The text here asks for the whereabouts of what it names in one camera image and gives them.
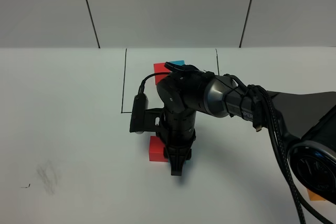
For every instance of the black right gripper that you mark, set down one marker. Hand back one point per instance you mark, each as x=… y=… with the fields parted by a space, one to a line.
x=177 y=133

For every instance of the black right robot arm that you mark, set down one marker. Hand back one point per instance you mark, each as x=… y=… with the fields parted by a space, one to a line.
x=301 y=126

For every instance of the red template cube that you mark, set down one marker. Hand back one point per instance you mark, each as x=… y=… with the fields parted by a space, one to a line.
x=161 y=71

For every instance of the blue template cube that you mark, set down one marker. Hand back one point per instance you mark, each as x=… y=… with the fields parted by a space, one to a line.
x=179 y=62

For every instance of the orange loose cube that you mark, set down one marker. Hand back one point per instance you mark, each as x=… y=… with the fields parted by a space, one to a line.
x=314 y=197

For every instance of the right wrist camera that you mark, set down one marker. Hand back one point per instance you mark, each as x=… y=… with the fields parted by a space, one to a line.
x=144 y=119

